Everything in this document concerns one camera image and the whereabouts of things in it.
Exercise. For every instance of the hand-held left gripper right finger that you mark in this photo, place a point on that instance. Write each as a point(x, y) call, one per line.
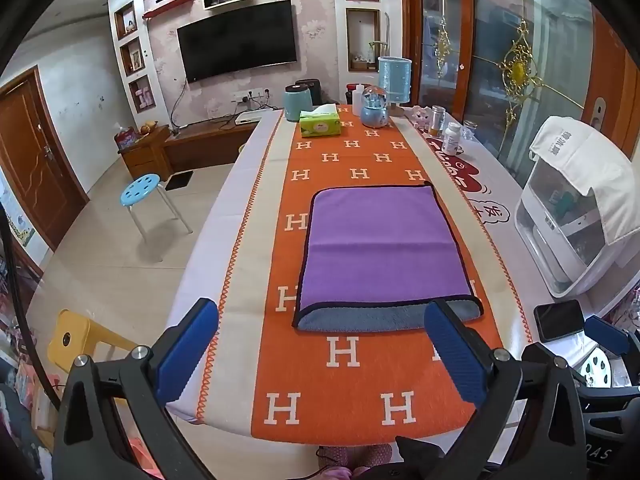
point(456, 357)

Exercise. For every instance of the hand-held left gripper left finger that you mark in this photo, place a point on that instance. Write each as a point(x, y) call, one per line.
point(187, 352)

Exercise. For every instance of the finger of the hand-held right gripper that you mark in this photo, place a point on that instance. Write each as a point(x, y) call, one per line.
point(607, 336)

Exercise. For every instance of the purple towel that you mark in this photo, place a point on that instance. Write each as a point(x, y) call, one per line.
point(380, 240)

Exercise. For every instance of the black smartphone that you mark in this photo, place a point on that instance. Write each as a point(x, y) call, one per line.
point(559, 320)

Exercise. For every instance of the yellow plastic stool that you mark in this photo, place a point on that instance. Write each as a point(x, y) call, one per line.
point(80, 335)

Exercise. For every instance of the white countertop sterilizer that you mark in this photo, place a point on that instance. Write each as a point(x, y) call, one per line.
point(555, 240)

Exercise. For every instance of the orange patterned table runner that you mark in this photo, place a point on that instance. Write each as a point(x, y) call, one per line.
point(350, 390)

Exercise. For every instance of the pink plush cloth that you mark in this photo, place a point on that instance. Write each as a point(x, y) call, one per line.
point(370, 457)

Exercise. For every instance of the white printed tablecloth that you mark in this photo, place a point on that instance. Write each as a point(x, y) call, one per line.
point(235, 200)

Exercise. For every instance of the white cloth cover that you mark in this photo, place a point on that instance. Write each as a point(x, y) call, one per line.
point(595, 170)

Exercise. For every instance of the blue round stool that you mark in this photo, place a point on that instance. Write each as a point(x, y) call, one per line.
point(142, 189)

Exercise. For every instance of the black floor mat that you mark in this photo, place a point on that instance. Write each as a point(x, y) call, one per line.
point(179, 181)

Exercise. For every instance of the wooden television cabinet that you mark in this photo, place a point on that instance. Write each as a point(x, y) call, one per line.
point(200, 145)

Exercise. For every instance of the white medicine bottle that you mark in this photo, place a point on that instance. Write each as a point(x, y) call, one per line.
point(451, 140)

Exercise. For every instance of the red snack bag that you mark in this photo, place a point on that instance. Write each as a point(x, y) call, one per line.
point(126, 139)

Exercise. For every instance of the small clear glass jar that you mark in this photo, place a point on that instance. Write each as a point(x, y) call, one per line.
point(470, 131)

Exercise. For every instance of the glass jar with lid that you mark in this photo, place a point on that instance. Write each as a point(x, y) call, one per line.
point(437, 121)

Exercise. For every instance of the pink cartoon ornament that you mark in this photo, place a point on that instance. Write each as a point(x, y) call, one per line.
point(421, 119)

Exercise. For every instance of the white set-top box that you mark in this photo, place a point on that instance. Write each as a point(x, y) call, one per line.
point(252, 117)

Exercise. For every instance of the brown wooden door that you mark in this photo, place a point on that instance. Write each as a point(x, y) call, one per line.
point(35, 160)

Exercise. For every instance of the blue snow globe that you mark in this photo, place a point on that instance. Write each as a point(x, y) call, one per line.
point(374, 110)

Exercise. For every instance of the green tissue box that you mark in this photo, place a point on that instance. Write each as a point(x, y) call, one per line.
point(320, 122)

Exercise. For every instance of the teal electric kettle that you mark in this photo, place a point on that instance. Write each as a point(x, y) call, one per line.
point(296, 105)

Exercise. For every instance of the white plastic bottle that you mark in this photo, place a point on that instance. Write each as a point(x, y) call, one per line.
point(357, 104)

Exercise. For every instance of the blue cylindrical table lamp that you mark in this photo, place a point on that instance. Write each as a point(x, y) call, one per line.
point(395, 80)

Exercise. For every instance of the black small appliance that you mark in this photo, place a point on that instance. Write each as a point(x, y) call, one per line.
point(315, 91)

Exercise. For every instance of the glass door with gold ornament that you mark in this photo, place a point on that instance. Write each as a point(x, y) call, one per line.
point(500, 60)

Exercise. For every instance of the black flat television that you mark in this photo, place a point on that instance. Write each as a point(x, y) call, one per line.
point(237, 40)

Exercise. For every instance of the wall power outlet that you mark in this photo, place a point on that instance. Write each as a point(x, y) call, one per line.
point(252, 94)

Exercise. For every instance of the red wall shelf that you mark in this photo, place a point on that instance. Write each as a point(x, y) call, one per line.
point(167, 7)

